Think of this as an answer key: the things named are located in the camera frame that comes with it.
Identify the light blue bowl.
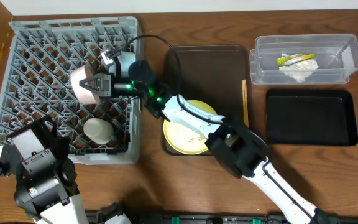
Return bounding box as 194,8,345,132
115,52,136,78

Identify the pink bowl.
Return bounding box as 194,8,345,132
70,64,101,106

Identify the grey dishwasher rack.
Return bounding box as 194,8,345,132
0,17,144,165

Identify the green yellow snack wrapper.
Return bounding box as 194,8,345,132
276,54,315,67

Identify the yellow plate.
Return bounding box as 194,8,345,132
162,96,222,156

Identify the white cup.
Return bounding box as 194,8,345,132
83,118,114,145

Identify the clear plastic bin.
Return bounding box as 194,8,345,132
250,34,358,85

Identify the white napkin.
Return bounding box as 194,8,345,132
279,59,319,83

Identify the black tray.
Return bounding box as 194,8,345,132
266,89,358,146

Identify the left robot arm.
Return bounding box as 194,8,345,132
0,116,88,223

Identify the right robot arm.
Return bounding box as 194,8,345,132
70,60,319,223

